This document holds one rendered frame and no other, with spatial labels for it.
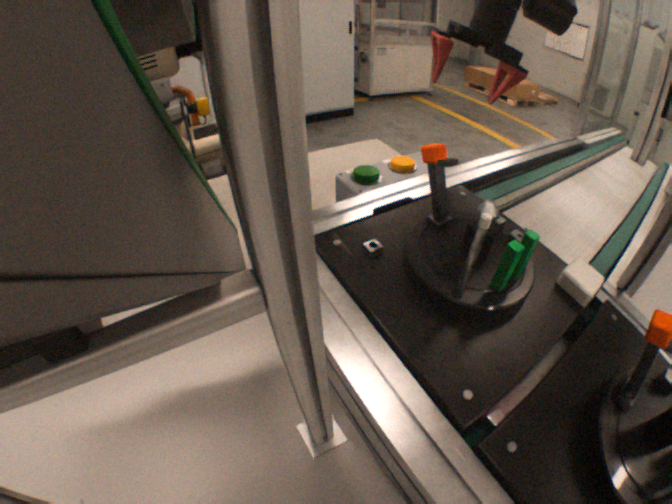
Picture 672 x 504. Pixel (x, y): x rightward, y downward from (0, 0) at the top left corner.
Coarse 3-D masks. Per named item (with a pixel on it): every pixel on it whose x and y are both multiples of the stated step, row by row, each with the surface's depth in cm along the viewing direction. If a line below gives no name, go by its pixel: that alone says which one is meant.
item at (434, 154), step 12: (432, 144) 29; (444, 144) 28; (432, 156) 28; (444, 156) 28; (432, 168) 29; (444, 168) 29; (432, 180) 30; (444, 180) 30; (432, 192) 31; (444, 192) 30; (432, 204) 31; (444, 204) 31; (444, 216) 31
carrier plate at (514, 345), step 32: (448, 192) 41; (352, 224) 36; (384, 224) 36; (512, 224) 35; (320, 256) 34; (352, 256) 32; (384, 256) 32; (544, 256) 31; (352, 288) 29; (384, 288) 29; (544, 288) 28; (384, 320) 26; (416, 320) 26; (448, 320) 26; (512, 320) 25; (544, 320) 25; (416, 352) 24; (448, 352) 23; (480, 352) 23; (512, 352) 23; (544, 352) 22; (448, 384) 21; (480, 384) 21; (512, 384) 21; (448, 416) 20; (480, 416) 19
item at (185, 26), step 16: (112, 0) 6; (128, 0) 7; (144, 0) 7; (160, 0) 8; (176, 0) 8; (128, 16) 8; (144, 16) 8; (160, 16) 9; (176, 16) 10; (192, 16) 12; (128, 32) 9; (144, 32) 10; (160, 32) 10; (176, 32) 11; (192, 32) 12; (144, 48) 11; (160, 48) 12
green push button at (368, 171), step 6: (354, 168) 45; (360, 168) 45; (366, 168) 45; (372, 168) 45; (354, 174) 44; (360, 174) 44; (366, 174) 44; (372, 174) 44; (378, 174) 44; (360, 180) 44; (366, 180) 44; (372, 180) 44
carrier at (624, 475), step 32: (608, 320) 24; (576, 352) 22; (608, 352) 21; (640, 352) 20; (544, 384) 20; (576, 384) 20; (608, 384) 18; (512, 416) 19; (544, 416) 18; (576, 416) 18; (608, 416) 15; (640, 416) 14; (480, 448) 17; (512, 448) 17; (544, 448) 16; (576, 448) 16; (608, 448) 14; (640, 448) 13; (512, 480) 15; (544, 480) 15; (576, 480) 14; (608, 480) 12; (640, 480) 11
